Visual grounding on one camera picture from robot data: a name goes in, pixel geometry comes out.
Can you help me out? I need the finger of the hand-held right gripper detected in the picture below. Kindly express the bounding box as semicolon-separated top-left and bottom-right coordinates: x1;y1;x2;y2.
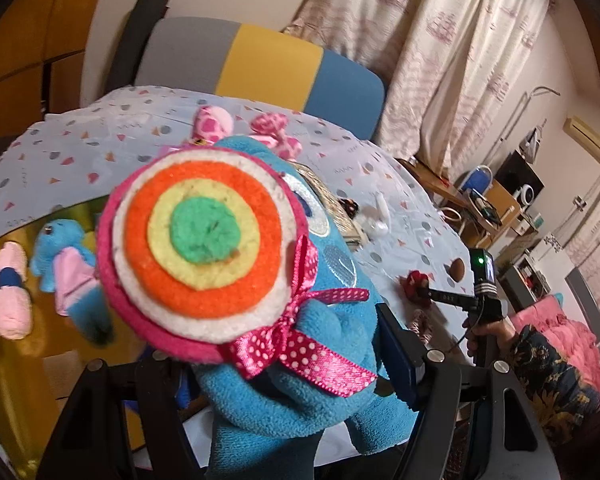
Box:
422;287;478;311

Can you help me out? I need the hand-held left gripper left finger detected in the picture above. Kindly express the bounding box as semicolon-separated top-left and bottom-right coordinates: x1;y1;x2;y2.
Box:
35;350;216;480

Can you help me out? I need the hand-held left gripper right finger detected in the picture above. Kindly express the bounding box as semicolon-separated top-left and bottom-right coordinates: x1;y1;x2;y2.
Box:
375;302;563;480

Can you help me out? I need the red plush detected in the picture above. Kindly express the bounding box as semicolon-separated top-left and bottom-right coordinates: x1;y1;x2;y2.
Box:
399;270;433;306

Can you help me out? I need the blue fleece plush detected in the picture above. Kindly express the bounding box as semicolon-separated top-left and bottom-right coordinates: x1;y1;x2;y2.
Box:
190;135;421;480

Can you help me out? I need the yellow storage bin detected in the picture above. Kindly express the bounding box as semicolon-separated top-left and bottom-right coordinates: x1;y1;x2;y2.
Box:
0;197;151;461

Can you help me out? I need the rainbow felt lollipop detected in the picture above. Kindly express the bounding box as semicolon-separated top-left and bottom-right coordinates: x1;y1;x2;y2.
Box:
96;147;378;398

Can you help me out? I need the blue teddy bear plush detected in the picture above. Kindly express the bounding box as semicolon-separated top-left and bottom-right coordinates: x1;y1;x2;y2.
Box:
30;217;116;346

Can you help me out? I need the pink yarn doll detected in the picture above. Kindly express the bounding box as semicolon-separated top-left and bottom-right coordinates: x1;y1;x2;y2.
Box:
0;241;33;341

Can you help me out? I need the person's right forearm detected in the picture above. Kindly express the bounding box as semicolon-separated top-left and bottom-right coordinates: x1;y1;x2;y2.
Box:
495;322;600;448

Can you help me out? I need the person's right hand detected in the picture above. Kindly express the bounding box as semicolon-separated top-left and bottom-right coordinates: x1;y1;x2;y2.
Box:
465;320;518;361

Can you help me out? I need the pink scrunchie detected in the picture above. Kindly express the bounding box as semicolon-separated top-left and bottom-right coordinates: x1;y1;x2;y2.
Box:
407;310;438;346

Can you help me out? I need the white cabinet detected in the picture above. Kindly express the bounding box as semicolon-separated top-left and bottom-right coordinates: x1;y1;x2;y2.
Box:
500;232;576;311

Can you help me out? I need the wooden desk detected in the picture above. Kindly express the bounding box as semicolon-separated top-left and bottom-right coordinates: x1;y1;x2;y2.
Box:
397;157;538;256

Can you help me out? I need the white plastic item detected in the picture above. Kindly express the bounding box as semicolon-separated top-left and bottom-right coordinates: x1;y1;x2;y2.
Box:
362;192;393;238

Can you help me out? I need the black appliance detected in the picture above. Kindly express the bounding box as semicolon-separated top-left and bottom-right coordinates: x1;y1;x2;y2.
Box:
495;149;546;206

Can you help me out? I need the beige air conditioner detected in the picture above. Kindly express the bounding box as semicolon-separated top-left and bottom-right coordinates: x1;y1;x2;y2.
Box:
564;116;600;168

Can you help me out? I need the pink dotted bow plush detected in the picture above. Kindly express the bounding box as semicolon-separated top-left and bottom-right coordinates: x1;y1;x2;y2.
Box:
250;112;301;158

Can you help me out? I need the grey yellow blue chair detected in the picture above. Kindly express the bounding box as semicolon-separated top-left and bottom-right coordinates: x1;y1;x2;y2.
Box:
107;0;386;141

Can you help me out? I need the wooden wardrobe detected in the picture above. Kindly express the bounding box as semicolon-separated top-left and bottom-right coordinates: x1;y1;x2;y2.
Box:
0;0;113;126

